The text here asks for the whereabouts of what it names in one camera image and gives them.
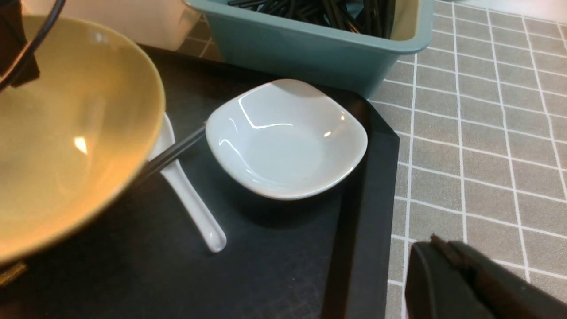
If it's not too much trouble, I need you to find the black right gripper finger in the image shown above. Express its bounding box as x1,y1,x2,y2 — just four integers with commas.
405,235,567,319

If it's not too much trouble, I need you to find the white square sauce dish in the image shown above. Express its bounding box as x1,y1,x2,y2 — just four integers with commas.
205,79,369,201

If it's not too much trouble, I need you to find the black chopstick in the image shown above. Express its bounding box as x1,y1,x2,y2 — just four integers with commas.
132,125,205,185

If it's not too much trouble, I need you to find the white ceramic soup spoon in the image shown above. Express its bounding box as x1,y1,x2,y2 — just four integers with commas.
148,113,227,253

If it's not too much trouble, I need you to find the yellow noodle bowl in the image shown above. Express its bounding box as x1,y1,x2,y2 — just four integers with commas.
0,17,166,266

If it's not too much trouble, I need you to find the black plastic serving tray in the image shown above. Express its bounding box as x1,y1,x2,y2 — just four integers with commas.
0,44,400,319

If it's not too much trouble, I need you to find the pile of black chopsticks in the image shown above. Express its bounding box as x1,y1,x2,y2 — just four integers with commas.
227,0,396,39

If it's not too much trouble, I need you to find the teal chopstick bin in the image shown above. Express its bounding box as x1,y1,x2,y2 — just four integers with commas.
185,0,434,97

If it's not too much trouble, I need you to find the black cable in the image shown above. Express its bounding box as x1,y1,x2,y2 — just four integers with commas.
0,0,67,91

